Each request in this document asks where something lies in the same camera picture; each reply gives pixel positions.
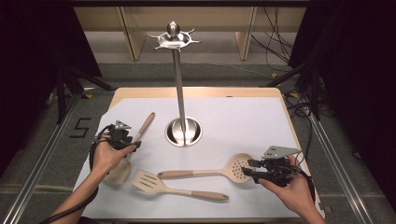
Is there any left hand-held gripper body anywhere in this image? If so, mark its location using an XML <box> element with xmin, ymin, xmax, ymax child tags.
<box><xmin>106</xmin><ymin>119</ymin><xmax>134</xmax><ymax>151</ymax></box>

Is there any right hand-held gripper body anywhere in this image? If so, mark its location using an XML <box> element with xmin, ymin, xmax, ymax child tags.
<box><xmin>250</xmin><ymin>145</ymin><xmax>302</xmax><ymax>188</ymax></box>

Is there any solid cream spatula wooden handle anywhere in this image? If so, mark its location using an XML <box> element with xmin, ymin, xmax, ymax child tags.
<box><xmin>103</xmin><ymin>111</ymin><xmax>156</xmax><ymax>187</ymax></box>

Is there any slotted cream spatula wooden handle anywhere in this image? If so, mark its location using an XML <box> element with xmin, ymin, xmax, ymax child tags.
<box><xmin>131</xmin><ymin>169</ymin><xmax>231</xmax><ymax>203</ymax></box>

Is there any perforated cream skimmer wooden handle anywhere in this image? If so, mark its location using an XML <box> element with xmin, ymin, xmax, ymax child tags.
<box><xmin>157</xmin><ymin>152</ymin><xmax>257</xmax><ymax>185</ymax></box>

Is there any stainless steel utensil rack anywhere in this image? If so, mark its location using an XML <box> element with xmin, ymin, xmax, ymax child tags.
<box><xmin>147</xmin><ymin>21</ymin><xmax>204</xmax><ymax>148</ymax></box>

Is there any person's left hand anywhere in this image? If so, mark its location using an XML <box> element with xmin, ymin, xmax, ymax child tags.
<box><xmin>91</xmin><ymin>131</ymin><xmax>137</xmax><ymax>177</ymax></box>

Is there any person's right hand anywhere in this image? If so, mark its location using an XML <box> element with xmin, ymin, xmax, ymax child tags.
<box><xmin>257</xmin><ymin>154</ymin><xmax>317</xmax><ymax>217</ymax></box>

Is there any black metal stand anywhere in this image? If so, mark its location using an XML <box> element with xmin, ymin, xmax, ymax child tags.
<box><xmin>55</xmin><ymin>65</ymin><xmax>117</xmax><ymax>125</ymax></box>
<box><xmin>261</xmin><ymin>62</ymin><xmax>322</xmax><ymax>121</ymax></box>

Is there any light wooden shelf unit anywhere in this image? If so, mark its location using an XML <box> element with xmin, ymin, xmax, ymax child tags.
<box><xmin>73</xmin><ymin>6</ymin><xmax>307</xmax><ymax>62</ymax></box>

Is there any black curtain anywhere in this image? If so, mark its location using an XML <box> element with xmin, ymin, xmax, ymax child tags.
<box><xmin>289</xmin><ymin>0</ymin><xmax>396</xmax><ymax>214</ymax></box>
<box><xmin>0</xmin><ymin>0</ymin><xmax>103</xmax><ymax>176</ymax></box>

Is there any black sleeved left gripper cable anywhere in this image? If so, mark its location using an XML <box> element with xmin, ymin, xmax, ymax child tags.
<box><xmin>38</xmin><ymin>124</ymin><xmax>112</xmax><ymax>224</ymax></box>

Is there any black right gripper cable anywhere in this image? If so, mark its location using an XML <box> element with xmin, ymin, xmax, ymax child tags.
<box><xmin>292</xmin><ymin>148</ymin><xmax>317</xmax><ymax>204</ymax></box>

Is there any aluminium floor rail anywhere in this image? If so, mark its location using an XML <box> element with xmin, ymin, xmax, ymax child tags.
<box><xmin>2</xmin><ymin>92</ymin><xmax>82</xmax><ymax>224</ymax></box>
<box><xmin>306</xmin><ymin>111</ymin><xmax>375</xmax><ymax>224</ymax></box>

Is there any bundle of black floor cables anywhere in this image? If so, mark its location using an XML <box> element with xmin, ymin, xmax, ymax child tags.
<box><xmin>250</xmin><ymin>6</ymin><xmax>301</xmax><ymax>73</ymax></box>

